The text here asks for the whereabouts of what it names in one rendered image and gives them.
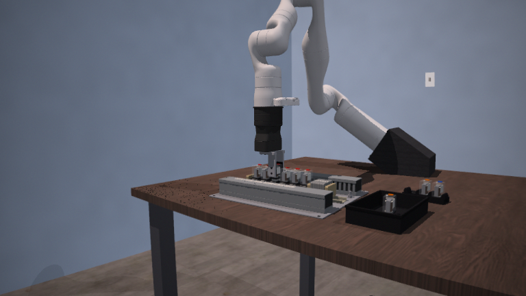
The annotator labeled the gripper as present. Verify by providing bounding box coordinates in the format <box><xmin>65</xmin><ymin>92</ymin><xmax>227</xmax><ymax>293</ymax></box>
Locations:
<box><xmin>253</xmin><ymin>87</ymin><xmax>299</xmax><ymax>177</ymax></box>

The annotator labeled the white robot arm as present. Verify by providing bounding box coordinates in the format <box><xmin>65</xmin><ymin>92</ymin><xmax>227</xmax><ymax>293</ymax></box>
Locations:
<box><xmin>248</xmin><ymin>0</ymin><xmax>388</xmax><ymax>151</ymax></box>

